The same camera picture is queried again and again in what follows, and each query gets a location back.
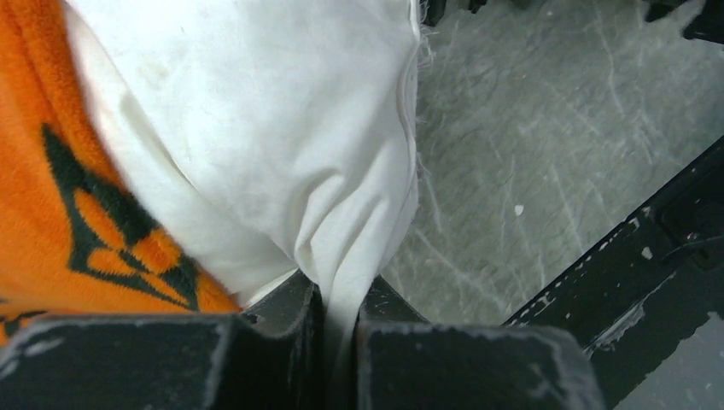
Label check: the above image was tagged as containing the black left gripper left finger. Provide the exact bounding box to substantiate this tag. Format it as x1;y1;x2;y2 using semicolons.
1;273;323;409

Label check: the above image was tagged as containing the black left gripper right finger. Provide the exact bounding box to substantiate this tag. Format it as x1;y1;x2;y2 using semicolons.
356;277;605;409

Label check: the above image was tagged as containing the white pillow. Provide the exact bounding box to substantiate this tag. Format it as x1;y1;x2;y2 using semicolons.
61;1;421;409

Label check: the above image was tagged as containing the orange patterned pillowcase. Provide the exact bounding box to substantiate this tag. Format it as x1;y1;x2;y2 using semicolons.
1;1;238;343

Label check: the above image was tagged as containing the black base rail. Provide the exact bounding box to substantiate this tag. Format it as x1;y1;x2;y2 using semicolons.
510;141;723;409

